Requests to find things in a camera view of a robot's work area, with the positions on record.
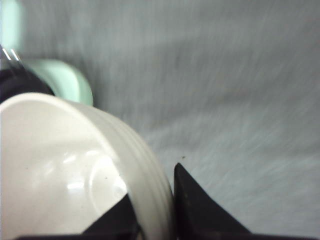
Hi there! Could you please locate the grey table cloth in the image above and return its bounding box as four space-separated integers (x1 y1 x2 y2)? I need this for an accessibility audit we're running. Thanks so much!
17 0 320 237

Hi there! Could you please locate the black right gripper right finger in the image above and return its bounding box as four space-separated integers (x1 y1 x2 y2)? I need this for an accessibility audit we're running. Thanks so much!
173 162 253 240

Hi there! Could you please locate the mint green breakfast maker base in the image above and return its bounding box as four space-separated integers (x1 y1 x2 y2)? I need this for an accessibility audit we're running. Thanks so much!
0 0 94 106

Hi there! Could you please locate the black round frying pan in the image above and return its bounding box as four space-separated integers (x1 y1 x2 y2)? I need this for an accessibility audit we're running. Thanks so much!
0 46 54 103

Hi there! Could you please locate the beige ribbed ceramic bowl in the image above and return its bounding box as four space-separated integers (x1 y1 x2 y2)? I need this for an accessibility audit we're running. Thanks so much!
0 93 176 240

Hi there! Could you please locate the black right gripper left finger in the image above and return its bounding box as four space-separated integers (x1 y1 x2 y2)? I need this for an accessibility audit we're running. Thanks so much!
83 193 141 240

